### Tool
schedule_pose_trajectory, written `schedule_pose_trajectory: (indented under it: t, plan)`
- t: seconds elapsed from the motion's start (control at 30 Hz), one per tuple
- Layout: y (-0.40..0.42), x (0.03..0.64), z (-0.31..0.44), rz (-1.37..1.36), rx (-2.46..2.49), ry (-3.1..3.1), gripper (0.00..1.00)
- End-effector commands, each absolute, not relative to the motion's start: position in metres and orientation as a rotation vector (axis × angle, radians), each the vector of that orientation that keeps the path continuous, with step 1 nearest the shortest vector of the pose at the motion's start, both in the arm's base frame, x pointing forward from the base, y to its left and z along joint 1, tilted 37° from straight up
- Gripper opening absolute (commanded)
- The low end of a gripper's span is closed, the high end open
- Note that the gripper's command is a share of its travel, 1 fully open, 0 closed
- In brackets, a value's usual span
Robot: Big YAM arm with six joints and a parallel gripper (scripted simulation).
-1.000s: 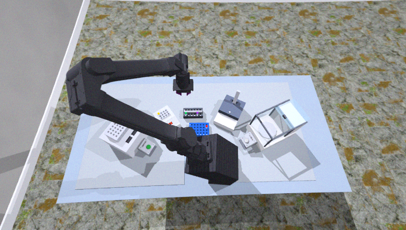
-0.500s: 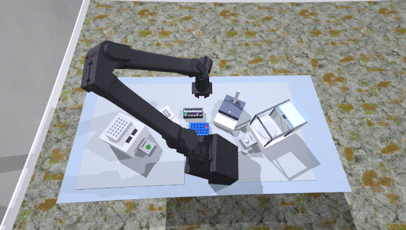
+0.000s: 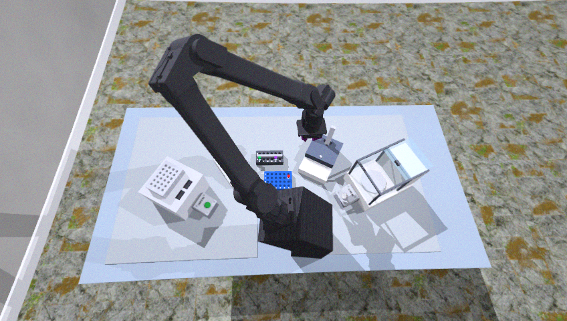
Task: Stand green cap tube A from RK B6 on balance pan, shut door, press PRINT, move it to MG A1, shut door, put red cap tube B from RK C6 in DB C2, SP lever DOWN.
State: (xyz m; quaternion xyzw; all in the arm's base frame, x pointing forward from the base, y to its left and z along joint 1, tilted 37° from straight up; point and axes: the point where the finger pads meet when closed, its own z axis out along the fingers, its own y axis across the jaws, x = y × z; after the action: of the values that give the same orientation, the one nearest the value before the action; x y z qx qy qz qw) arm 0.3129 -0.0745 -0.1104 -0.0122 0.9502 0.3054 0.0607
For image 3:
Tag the white block with round holes on base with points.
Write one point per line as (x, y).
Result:
(183, 190)

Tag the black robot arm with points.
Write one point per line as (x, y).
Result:
(173, 78)

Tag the blue tube rack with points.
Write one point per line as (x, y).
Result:
(278, 179)

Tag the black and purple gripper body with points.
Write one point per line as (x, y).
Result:
(310, 130)

